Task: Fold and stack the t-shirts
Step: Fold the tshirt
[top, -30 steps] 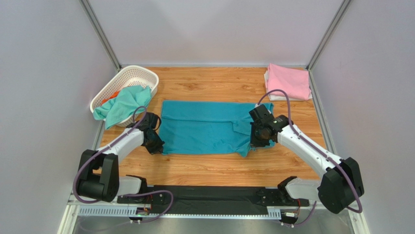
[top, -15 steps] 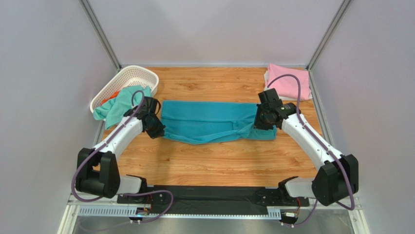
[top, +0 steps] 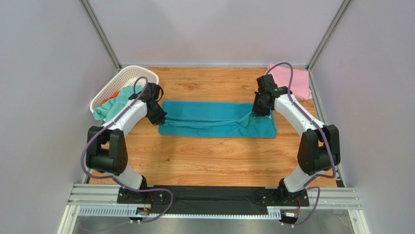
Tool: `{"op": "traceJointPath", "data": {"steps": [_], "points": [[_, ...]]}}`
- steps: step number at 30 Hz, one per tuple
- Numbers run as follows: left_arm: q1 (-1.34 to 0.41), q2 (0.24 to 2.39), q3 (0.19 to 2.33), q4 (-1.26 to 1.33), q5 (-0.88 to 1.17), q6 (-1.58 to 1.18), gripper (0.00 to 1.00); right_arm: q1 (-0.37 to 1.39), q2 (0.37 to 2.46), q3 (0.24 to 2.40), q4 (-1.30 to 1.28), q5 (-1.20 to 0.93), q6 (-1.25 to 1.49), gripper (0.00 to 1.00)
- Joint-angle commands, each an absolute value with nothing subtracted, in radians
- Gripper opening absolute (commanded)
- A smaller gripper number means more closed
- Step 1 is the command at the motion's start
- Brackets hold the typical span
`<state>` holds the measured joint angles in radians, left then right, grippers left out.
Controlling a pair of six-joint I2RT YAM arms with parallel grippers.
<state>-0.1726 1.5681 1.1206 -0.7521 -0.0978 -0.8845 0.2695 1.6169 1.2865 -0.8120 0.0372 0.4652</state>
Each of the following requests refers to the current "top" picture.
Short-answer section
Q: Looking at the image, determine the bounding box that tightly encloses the teal t shirt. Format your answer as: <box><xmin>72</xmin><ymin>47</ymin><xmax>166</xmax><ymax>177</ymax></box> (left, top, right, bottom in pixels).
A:
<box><xmin>158</xmin><ymin>100</ymin><xmax>278</xmax><ymax>138</ymax></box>

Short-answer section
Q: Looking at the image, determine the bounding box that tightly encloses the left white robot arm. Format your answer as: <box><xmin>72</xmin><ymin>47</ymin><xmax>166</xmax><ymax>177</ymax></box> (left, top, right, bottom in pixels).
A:
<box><xmin>81</xmin><ymin>83</ymin><xmax>167</xmax><ymax>193</ymax></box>

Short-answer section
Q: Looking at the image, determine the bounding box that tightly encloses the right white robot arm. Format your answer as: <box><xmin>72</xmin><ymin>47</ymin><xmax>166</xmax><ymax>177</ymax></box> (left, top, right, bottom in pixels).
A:
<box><xmin>252</xmin><ymin>75</ymin><xmax>340</xmax><ymax>194</ymax></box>

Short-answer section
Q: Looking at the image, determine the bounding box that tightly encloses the white plastic laundry basket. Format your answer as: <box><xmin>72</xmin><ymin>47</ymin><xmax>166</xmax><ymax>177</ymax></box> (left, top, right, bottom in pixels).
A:
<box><xmin>90</xmin><ymin>65</ymin><xmax>159</xmax><ymax>113</ymax></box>

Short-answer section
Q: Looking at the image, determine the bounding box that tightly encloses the folded pink t shirt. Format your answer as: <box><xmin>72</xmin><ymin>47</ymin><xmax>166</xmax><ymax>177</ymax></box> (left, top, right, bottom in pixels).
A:
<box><xmin>269</xmin><ymin>65</ymin><xmax>312</xmax><ymax>101</ymax></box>

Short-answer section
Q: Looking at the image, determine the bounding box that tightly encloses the orange garment in basket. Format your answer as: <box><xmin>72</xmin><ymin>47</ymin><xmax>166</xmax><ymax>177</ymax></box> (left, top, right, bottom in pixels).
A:
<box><xmin>101</xmin><ymin>91</ymin><xmax>120</xmax><ymax>105</ymax></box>

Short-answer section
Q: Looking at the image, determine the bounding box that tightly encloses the light mint t shirt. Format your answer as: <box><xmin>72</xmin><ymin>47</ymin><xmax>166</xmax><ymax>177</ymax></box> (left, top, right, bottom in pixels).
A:
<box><xmin>93</xmin><ymin>86</ymin><xmax>134</xmax><ymax>122</ymax></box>

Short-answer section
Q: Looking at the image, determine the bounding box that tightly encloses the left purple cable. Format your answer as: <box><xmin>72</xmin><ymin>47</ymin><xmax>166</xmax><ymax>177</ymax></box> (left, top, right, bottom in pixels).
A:
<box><xmin>80</xmin><ymin>76</ymin><xmax>174</xmax><ymax>224</ymax></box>

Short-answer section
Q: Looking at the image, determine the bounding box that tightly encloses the purple cable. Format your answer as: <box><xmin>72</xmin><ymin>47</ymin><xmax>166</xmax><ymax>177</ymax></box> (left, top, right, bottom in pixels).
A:
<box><xmin>80</xmin><ymin>76</ymin><xmax>174</xmax><ymax>224</ymax></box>
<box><xmin>264</xmin><ymin>62</ymin><xmax>337</xmax><ymax>227</ymax></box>

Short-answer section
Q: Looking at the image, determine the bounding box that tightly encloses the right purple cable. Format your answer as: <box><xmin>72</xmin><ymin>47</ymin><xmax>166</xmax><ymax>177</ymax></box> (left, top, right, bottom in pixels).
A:
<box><xmin>264</xmin><ymin>62</ymin><xmax>337</xmax><ymax>227</ymax></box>

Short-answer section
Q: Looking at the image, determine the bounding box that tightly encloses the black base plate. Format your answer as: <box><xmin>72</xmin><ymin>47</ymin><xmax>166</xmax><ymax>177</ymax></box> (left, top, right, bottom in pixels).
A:
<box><xmin>117</xmin><ymin>186</ymin><xmax>310</xmax><ymax>215</ymax></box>

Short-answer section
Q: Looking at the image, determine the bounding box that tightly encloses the aluminium frame rail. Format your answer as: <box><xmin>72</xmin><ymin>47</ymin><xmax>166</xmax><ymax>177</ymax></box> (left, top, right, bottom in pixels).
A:
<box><xmin>58</xmin><ymin>184</ymin><xmax>369</xmax><ymax>234</ymax></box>

